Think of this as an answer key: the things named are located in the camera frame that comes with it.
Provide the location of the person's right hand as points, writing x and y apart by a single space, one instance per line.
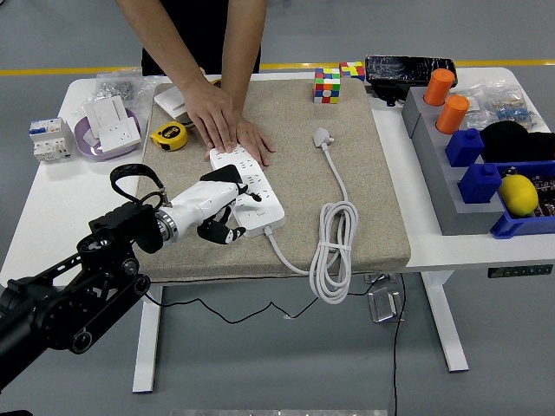
212 117

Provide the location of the person's left hand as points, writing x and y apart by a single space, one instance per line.
256 143

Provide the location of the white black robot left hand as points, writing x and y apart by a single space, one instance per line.
204 201

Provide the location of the white power strip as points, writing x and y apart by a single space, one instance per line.
249 167

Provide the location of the black plug adapter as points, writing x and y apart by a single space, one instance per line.
223 173

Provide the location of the person's left forearm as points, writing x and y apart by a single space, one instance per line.
240 56

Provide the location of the person's right forearm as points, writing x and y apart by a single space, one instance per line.
167 39

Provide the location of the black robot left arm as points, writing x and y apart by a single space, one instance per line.
78 303

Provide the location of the circuit board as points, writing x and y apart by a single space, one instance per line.
544 186

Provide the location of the yellow tape measure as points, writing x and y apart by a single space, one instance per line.
170 135

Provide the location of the grey-brown mat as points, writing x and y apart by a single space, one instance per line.
295 195

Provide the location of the large Rubik's cube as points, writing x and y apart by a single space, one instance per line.
326 86

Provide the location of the white socket panel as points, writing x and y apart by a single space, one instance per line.
119 135

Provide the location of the plastic bag of metal parts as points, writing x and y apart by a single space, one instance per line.
115 89

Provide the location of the small Rubik's cube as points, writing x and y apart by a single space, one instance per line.
352 70

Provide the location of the purple bowl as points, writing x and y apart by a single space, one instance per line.
86 151

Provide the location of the white table leg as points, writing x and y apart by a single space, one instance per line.
446 325
147 346

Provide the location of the black plastic-wrapped box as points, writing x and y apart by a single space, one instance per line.
403 69

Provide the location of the white circuit breaker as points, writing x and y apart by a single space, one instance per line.
47 143

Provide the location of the grey stepped block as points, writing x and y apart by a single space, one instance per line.
433 173

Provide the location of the orange cylinder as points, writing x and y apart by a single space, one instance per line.
438 89
451 116

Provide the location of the blue block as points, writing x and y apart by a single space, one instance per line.
477 184
464 149

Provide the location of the plastic bag of small parts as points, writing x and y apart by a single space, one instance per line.
503 108

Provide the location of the black cap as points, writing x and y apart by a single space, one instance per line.
511 143

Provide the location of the yellow lemon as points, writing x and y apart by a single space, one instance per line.
518 195

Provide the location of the blue bin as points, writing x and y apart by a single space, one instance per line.
516 225

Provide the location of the table control panel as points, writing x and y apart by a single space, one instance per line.
518 271

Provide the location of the white wall switch plate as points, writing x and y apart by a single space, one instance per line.
171 100

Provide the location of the white switch panel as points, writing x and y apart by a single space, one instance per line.
106 113

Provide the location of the metal bracket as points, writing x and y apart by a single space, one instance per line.
383 303
379 278

